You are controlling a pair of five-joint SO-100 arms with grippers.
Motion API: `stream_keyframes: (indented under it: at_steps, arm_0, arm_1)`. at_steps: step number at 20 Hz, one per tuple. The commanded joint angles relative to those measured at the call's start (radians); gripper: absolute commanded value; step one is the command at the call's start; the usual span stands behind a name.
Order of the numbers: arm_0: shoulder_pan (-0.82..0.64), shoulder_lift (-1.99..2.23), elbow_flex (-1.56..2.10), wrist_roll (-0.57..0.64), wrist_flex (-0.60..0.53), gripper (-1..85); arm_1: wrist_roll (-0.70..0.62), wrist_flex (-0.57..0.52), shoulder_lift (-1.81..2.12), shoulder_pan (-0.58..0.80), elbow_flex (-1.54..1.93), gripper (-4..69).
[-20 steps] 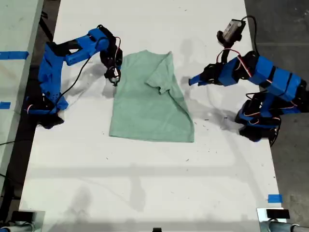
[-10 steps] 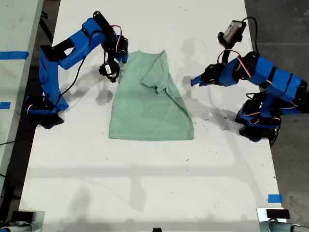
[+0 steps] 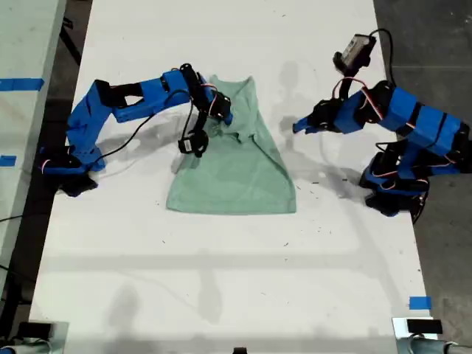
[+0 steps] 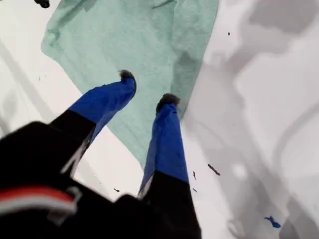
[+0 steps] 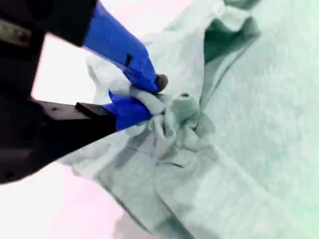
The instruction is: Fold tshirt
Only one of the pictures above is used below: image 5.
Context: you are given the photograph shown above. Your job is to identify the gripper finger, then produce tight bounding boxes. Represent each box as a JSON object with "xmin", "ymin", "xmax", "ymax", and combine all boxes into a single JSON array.
[
  {"xmin": 44, "ymin": 91, "xmax": 153, "ymax": 162},
  {"xmin": 37, "ymin": 0, "xmax": 169, "ymax": 93}
]

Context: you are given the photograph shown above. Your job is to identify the pale green T-shirt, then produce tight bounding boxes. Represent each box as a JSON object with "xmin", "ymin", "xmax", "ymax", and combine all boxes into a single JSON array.
[{"xmin": 58, "ymin": 0, "xmax": 319, "ymax": 239}]

